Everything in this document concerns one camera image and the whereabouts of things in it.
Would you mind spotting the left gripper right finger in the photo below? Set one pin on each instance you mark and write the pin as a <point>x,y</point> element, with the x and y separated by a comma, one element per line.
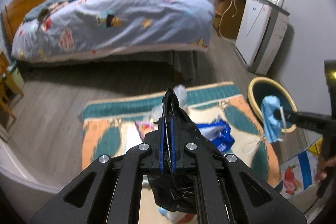
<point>172,145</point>

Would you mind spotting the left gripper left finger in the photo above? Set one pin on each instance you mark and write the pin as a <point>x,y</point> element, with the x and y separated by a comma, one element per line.
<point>162,129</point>

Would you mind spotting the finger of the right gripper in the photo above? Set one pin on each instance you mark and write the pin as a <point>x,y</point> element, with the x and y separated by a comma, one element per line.
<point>280,114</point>

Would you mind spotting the blue face mask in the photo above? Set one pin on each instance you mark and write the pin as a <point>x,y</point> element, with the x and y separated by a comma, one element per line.
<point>272,126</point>

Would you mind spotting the black plastic bag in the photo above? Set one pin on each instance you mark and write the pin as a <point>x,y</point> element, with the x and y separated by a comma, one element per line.
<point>194,188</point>

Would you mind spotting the blue wipes package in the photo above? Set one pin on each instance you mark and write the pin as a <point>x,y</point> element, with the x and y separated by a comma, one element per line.
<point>219,133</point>

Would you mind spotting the teal yellow-rimmed trash bin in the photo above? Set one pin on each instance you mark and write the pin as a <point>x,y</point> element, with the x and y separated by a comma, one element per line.
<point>260,87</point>

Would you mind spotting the right hand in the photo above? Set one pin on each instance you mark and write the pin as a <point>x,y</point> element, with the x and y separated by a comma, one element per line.
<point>322,166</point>

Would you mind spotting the purple wrapper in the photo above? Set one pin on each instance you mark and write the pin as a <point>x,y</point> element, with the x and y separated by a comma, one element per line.
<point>144,127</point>

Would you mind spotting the clear plastic bag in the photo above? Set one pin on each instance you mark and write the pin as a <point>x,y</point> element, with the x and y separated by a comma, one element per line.
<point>174,99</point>

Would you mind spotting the colourful cardboard box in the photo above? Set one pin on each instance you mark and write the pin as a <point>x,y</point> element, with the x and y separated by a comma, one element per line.
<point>299,173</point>

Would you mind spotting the patterned teal orange rug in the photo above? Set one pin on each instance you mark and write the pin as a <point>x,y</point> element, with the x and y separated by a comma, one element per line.
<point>109,125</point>

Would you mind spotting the white air purifier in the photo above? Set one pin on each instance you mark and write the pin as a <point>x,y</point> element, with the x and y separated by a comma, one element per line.
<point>262,29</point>

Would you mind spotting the wooden nightstand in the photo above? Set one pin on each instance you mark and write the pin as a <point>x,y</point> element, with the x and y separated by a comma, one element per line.
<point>228,17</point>

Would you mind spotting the bed with blue duvet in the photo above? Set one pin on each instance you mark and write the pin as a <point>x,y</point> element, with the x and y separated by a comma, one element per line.
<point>65,31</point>

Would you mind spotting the green small bin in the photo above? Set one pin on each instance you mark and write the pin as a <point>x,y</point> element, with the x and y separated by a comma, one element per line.
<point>15,74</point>

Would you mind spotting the wooden stool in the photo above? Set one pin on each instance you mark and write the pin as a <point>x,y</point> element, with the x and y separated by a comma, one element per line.
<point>7,82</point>

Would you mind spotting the wooden headboard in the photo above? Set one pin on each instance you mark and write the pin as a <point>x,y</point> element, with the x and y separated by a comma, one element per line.
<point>13,13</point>

